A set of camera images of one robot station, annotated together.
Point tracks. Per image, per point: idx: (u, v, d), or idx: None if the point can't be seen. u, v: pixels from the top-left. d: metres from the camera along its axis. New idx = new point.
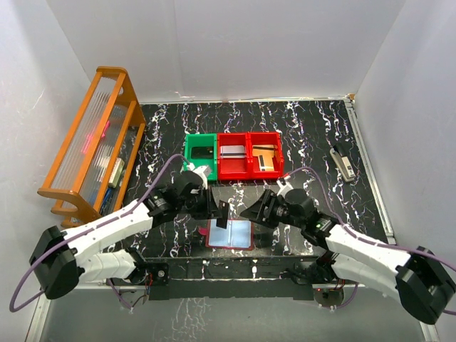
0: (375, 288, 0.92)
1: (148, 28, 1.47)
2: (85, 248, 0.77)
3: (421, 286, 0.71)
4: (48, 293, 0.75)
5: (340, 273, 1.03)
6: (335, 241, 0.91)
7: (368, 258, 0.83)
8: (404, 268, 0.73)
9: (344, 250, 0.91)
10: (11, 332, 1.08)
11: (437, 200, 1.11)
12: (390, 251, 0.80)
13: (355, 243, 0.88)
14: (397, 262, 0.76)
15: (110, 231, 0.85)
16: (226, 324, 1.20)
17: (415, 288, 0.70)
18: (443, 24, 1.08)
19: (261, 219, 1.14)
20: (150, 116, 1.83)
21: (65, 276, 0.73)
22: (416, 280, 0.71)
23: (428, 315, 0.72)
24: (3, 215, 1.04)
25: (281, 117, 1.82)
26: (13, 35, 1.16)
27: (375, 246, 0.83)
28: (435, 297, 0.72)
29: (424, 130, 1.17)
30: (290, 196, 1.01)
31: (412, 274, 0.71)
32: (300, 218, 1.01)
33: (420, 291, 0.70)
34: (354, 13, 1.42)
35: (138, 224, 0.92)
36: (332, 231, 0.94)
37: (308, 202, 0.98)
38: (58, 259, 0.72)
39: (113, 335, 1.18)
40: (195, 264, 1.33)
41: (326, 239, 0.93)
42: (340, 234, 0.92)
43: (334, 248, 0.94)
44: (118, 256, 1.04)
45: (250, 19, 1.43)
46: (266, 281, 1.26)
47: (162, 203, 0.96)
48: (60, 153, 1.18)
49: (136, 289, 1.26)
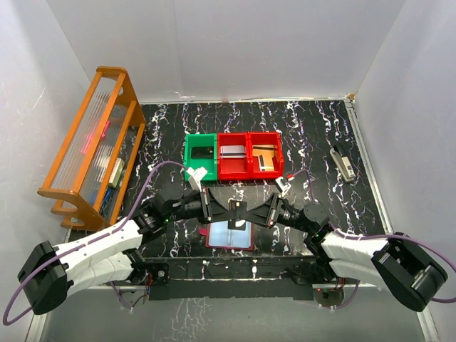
0: (372, 282, 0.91)
1: (148, 28, 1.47)
2: (75, 263, 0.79)
3: (398, 266, 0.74)
4: (35, 307, 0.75)
5: (338, 271, 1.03)
6: (329, 244, 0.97)
7: (354, 252, 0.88)
8: (379, 251, 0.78)
9: (340, 253, 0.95)
10: (11, 332, 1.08)
11: (437, 200, 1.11)
12: (372, 241, 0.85)
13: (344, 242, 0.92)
14: (375, 249, 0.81)
15: (102, 247, 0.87)
16: (226, 324, 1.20)
17: (390, 267, 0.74)
18: (443, 25, 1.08)
19: (269, 224, 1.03)
20: (150, 116, 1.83)
21: (53, 292, 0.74)
22: (392, 261, 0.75)
23: (417, 301, 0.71)
24: (3, 215, 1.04)
25: (281, 117, 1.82)
26: (13, 34, 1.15)
27: (359, 241, 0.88)
28: (420, 281, 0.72)
29: (424, 131, 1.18)
30: (306, 209, 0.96)
31: (385, 255, 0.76)
32: (308, 229, 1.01)
33: (396, 271, 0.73)
34: (355, 13, 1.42)
35: (128, 241, 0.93)
36: (326, 238, 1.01)
37: (323, 221, 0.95)
38: (47, 276, 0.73)
39: (113, 335, 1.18)
40: (195, 264, 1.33)
41: (322, 246, 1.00)
42: (333, 239, 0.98)
43: (330, 253, 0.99)
44: (114, 259, 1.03)
45: (251, 19, 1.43)
46: (267, 281, 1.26)
47: (150, 220, 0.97)
48: (60, 153, 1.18)
49: (136, 289, 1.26)
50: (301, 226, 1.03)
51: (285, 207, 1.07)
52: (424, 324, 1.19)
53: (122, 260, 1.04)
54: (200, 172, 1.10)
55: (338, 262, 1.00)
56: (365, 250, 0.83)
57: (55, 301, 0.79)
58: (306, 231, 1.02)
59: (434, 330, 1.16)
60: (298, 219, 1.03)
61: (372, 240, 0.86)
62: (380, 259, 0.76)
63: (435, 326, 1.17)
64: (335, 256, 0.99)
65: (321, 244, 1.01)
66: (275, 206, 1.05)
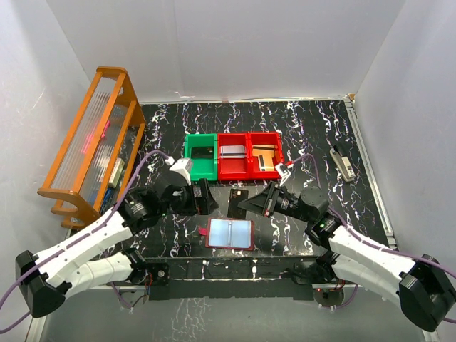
0: (375, 291, 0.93)
1: (148, 28, 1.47)
2: (56, 272, 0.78)
3: (424, 294, 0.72)
4: (34, 312, 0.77)
5: (340, 273, 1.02)
6: (339, 242, 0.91)
7: (372, 263, 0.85)
8: (407, 275, 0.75)
9: (346, 252, 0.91)
10: (11, 331, 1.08)
11: (437, 199, 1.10)
12: (395, 257, 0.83)
13: (360, 246, 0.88)
14: (401, 269, 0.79)
15: (83, 249, 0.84)
16: (226, 324, 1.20)
17: (418, 296, 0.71)
18: (443, 25, 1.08)
19: (264, 213, 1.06)
20: (150, 116, 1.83)
21: (44, 299, 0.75)
22: (420, 287, 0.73)
23: (428, 322, 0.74)
24: (3, 214, 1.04)
25: (281, 117, 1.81)
26: (13, 34, 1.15)
27: (380, 251, 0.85)
28: (436, 305, 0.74)
29: (424, 131, 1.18)
30: (305, 196, 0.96)
31: (414, 281, 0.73)
32: (309, 218, 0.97)
33: (423, 300, 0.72)
34: (354, 13, 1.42)
35: (112, 238, 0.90)
36: (335, 232, 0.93)
37: (323, 205, 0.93)
38: (31, 286, 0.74)
39: (113, 335, 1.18)
40: (195, 264, 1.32)
41: (329, 240, 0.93)
42: (344, 236, 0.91)
43: (336, 249, 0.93)
44: (112, 261, 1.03)
45: (250, 19, 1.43)
46: (266, 281, 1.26)
47: (140, 207, 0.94)
48: (60, 154, 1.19)
49: (136, 289, 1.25)
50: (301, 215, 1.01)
51: (283, 195, 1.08)
52: None
53: (121, 261, 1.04)
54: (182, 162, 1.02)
55: (344, 268, 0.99)
56: (390, 270, 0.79)
57: (53, 304, 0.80)
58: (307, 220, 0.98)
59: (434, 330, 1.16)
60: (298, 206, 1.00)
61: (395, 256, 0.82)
62: (408, 284, 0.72)
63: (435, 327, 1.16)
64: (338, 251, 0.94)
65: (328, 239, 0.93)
66: (272, 196, 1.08)
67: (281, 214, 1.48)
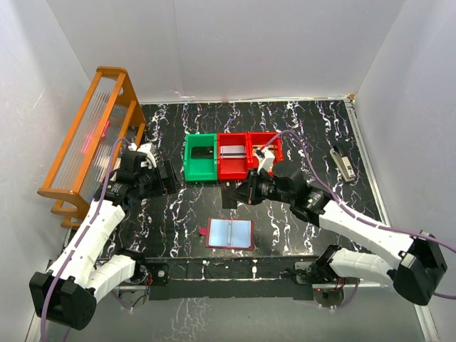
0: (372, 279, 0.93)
1: (148, 28, 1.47)
2: (80, 271, 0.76)
3: (422, 272, 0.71)
4: (76, 321, 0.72)
5: (339, 270, 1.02)
6: (330, 219, 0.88)
7: (368, 241, 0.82)
8: (407, 255, 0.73)
9: (338, 228, 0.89)
10: (12, 331, 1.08)
11: (437, 199, 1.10)
12: (392, 234, 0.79)
13: (352, 222, 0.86)
14: (400, 248, 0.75)
15: (92, 241, 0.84)
16: (226, 324, 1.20)
17: (415, 272, 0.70)
18: (443, 24, 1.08)
19: (249, 201, 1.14)
20: (150, 116, 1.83)
21: (80, 303, 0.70)
22: (417, 265, 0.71)
23: (422, 299, 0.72)
24: (3, 214, 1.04)
25: (281, 117, 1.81)
26: (13, 34, 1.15)
27: (376, 229, 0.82)
28: (432, 281, 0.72)
29: (424, 131, 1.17)
30: (278, 171, 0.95)
31: (413, 260, 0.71)
32: (290, 192, 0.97)
33: (420, 278, 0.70)
34: (355, 13, 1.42)
35: (111, 221, 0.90)
36: (326, 208, 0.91)
37: (298, 175, 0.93)
38: (61, 296, 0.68)
39: (113, 335, 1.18)
40: (195, 264, 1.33)
41: (320, 217, 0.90)
42: (336, 213, 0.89)
43: (327, 225, 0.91)
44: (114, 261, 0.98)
45: (250, 18, 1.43)
46: (267, 281, 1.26)
47: (118, 188, 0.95)
48: (61, 153, 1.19)
49: (136, 289, 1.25)
50: (283, 192, 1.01)
51: (262, 180, 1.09)
52: (425, 325, 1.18)
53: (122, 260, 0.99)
54: (145, 147, 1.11)
55: (341, 261, 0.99)
56: (389, 249, 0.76)
57: (90, 309, 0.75)
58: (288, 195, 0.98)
59: (434, 330, 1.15)
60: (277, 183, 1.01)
61: (393, 234, 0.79)
62: (405, 263, 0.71)
63: (436, 328, 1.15)
64: (328, 228, 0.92)
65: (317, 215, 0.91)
66: (252, 184, 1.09)
67: (281, 214, 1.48)
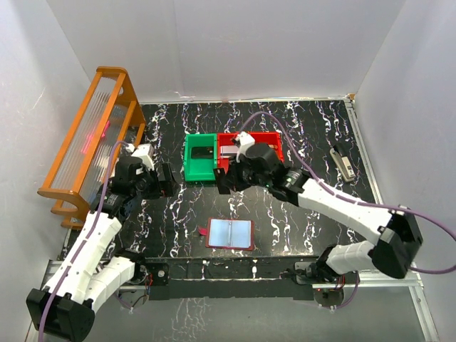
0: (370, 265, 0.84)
1: (148, 28, 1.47)
2: (76, 288, 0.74)
3: (400, 246, 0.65)
4: (75, 335, 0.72)
5: (337, 267, 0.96)
6: (309, 198, 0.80)
7: (346, 218, 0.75)
8: (386, 229, 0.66)
9: (315, 207, 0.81)
10: (12, 331, 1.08)
11: (437, 199, 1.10)
12: (371, 209, 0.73)
13: (330, 200, 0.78)
14: (379, 223, 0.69)
15: (88, 256, 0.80)
16: (226, 324, 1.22)
17: (395, 247, 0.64)
18: (443, 24, 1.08)
19: (234, 189, 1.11)
20: (150, 116, 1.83)
21: (78, 318, 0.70)
22: (396, 240, 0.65)
23: (399, 273, 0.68)
24: (4, 214, 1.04)
25: (281, 117, 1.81)
26: (13, 34, 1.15)
27: (355, 205, 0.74)
28: (409, 254, 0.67)
29: (424, 131, 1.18)
30: (249, 152, 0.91)
31: (393, 234, 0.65)
32: (265, 174, 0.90)
33: (400, 254, 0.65)
34: (355, 13, 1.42)
35: (108, 233, 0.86)
36: (305, 187, 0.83)
37: (270, 154, 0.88)
38: (58, 313, 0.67)
39: (114, 335, 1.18)
40: (195, 264, 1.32)
41: (298, 197, 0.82)
42: (315, 190, 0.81)
43: (305, 204, 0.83)
44: (112, 263, 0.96)
45: (250, 18, 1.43)
46: (266, 281, 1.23)
47: (115, 199, 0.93)
48: (60, 154, 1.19)
49: (136, 289, 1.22)
50: (258, 175, 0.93)
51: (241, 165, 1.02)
52: (425, 325, 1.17)
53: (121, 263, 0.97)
54: (144, 148, 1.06)
55: (334, 260, 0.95)
56: (368, 225, 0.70)
57: (88, 321, 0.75)
58: (264, 177, 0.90)
59: (434, 330, 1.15)
60: (251, 166, 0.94)
61: (372, 209, 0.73)
62: (385, 239, 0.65)
63: (436, 328, 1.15)
64: (306, 207, 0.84)
65: (296, 194, 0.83)
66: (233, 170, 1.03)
67: (281, 214, 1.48)
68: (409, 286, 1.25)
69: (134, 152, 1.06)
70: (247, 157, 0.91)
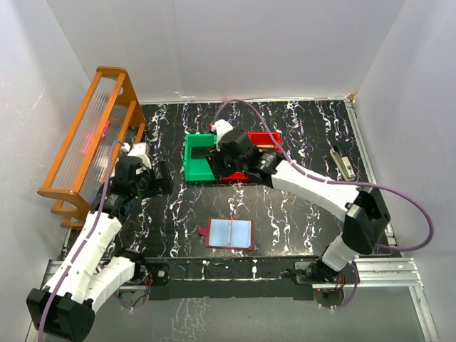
0: (349, 251, 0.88)
1: (148, 28, 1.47)
2: (76, 288, 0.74)
3: (366, 221, 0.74)
4: (75, 335, 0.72)
5: (335, 266, 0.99)
6: (282, 179, 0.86)
7: (318, 197, 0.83)
8: (353, 205, 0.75)
9: (290, 187, 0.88)
10: (12, 332, 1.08)
11: (437, 199, 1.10)
12: (339, 187, 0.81)
13: (302, 180, 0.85)
14: (346, 199, 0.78)
15: (88, 255, 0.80)
16: (226, 324, 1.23)
17: (360, 221, 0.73)
18: (443, 24, 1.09)
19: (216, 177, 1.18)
20: (150, 116, 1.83)
21: (78, 319, 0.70)
22: (362, 215, 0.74)
23: (367, 247, 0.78)
24: (4, 214, 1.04)
25: (281, 117, 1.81)
26: (13, 34, 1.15)
27: (325, 184, 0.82)
28: (375, 229, 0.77)
29: (424, 131, 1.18)
30: (224, 138, 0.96)
31: (359, 209, 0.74)
32: (239, 159, 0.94)
33: (365, 226, 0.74)
34: (355, 12, 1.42)
35: (108, 233, 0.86)
36: (278, 168, 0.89)
37: (244, 139, 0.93)
38: (58, 313, 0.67)
39: (114, 335, 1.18)
40: (195, 264, 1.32)
41: (273, 177, 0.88)
42: (288, 171, 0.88)
43: (279, 185, 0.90)
44: (113, 263, 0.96)
45: (250, 18, 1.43)
46: (266, 281, 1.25)
47: (115, 199, 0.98)
48: (61, 153, 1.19)
49: (136, 290, 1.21)
50: (233, 160, 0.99)
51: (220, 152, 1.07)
52: (424, 325, 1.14)
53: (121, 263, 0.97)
54: (140, 147, 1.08)
55: (329, 258, 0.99)
56: (336, 201, 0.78)
57: (88, 322, 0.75)
58: (239, 162, 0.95)
59: (434, 330, 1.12)
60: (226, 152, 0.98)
61: (340, 187, 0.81)
62: (351, 214, 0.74)
63: (435, 327, 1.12)
64: (280, 188, 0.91)
65: (271, 176, 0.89)
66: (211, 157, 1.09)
67: (281, 214, 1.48)
68: (408, 286, 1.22)
69: (130, 152, 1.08)
70: (221, 143, 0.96)
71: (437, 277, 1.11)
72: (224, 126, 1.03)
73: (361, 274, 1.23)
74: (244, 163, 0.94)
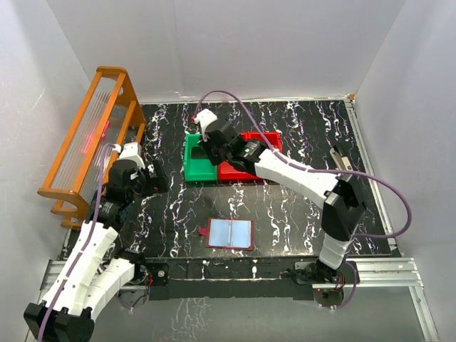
0: (334, 241, 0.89)
1: (148, 28, 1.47)
2: (73, 301, 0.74)
3: (343, 208, 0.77)
4: None
5: (333, 263, 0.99)
6: (265, 167, 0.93)
7: (298, 184, 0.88)
8: (331, 194, 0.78)
9: (272, 175, 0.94)
10: (13, 331, 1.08)
11: (437, 199, 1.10)
12: (319, 176, 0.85)
13: (284, 169, 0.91)
14: (325, 188, 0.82)
15: (84, 268, 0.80)
16: (226, 324, 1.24)
17: (338, 209, 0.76)
18: (443, 24, 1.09)
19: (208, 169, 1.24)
20: (150, 116, 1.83)
21: (76, 330, 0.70)
22: (340, 203, 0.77)
23: (343, 234, 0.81)
24: (4, 214, 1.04)
25: (281, 117, 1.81)
26: (13, 34, 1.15)
27: (306, 172, 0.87)
28: (351, 218, 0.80)
29: (424, 130, 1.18)
30: (210, 128, 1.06)
31: (337, 197, 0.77)
32: (224, 147, 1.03)
33: (342, 214, 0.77)
34: (355, 12, 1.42)
35: (103, 244, 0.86)
36: (261, 157, 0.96)
37: (227, 129, 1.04)
38: (55, 328, 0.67)
39: (114, 336, 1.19)
40: (195, 264, 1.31)
41: (256, 165, 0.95)
42: (271, 160, 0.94)
43: (262, 173, 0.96)
44: (113, 266, 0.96)
45: (249, 18, 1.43)
46: (266, 281, 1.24)
47: (110, 206, 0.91)
48: (60, 154, 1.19)
49: (136, 289, 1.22)
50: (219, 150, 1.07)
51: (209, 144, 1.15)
52: (424, 326, 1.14)
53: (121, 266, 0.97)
54: (130, 149, 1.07)
55: (326, 257, 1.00)
56: (315, 190, 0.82)
57: (88, 331, 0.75)
58: (224, 151, 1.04)
59: (434, 330, 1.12)
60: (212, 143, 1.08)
61: (319, 174, 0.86)
62: (330, 201, 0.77)
63: (435, 326, 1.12)
64: (263, 176, 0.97)
65: (254, 164, 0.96)
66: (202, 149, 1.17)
67: (281, 214, 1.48)
68: (408, 286, 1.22)
69: (121, 154, 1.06)
70: (207, 133, 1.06)
71: (437, 277, 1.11)
72: (207, 116, 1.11)
73: (360, 274, 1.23)
74: (228, 152, 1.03)
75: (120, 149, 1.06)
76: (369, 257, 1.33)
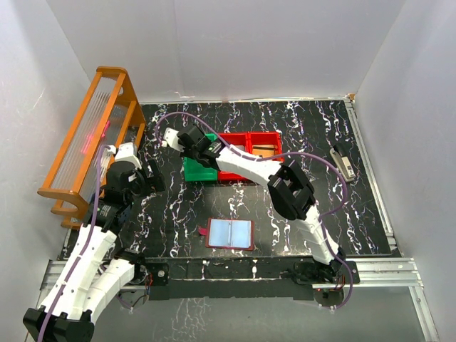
0: (303, 229, 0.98)
1: (148, 28, 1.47)
2: (72, 306, 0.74)
3: (286, 190, 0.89)
4: None
5: (325, 256, 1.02)
6: (224, 160, 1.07)
7: (250, 172, 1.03)
8: (275, 177, 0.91)
9: (231, 167, 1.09)
10: (13, 331, 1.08)
11: (437, 199, 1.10)
12: (266, 163, 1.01)
13: (239, 160, 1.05)
14: (269, 172, 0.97)
15: (83, 273, 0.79)
16: (226, 324, 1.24)
17: (281, 190, 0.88)
18: (443, 23, 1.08)
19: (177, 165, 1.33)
20: (150, 116, 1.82)
21: (76, 335, 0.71)
22: (283, 185, 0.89)
23: (292, 213, 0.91)
24: (4, 215, 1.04)
25: (281, 117, 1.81)
26: (13, 34, 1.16)
27: (255, 162, 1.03)
28: (298, 199, 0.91)
29: (424, 130, 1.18)
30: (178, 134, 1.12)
31: (280, 180, 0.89)
32: (192, 148, 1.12)
33: (284, 194, 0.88)
34: (355, 12, 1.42)
35: (102, 247, 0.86)
36: (221, 153, 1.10)
37: (194, 131, 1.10)
38: (55, 333, 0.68)
39: (115, 335, 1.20)
40: (195, 264, 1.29)
41: (217, 160, 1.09)
42: (228, 154, 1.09)
43: (224, 167, 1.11)
44: (112, 267, 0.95)
45: (249, 18, 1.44)
46: (267, 281, 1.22)
47: (107, 209, 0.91)
48: (60, 154, 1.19)
49: (136, 289, 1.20)
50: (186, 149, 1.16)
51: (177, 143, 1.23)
52: (424, 327, 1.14)
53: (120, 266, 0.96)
54: (125, 149, 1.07)
55: (317, 254, 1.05)
56: (261, 174, 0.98)
57: (88, 333, 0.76)
58: (192, 151, 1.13)
59: (434, 330, 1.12)
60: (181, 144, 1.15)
61: (266, 162, 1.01)
62: (274, 184, 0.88)
63: (435, 326, 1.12)
64: (225, 169, 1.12)
65: (216, 159, 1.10)
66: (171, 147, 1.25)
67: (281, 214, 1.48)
68: (408, 287, 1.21)
69: (116, 154, 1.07)
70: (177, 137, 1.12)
71: (437, 278, 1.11)
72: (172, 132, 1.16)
73: (361, 274, 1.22)
74: (195, 152, 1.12)
75: (115, 150, 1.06)
76: (370, 257, 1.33)
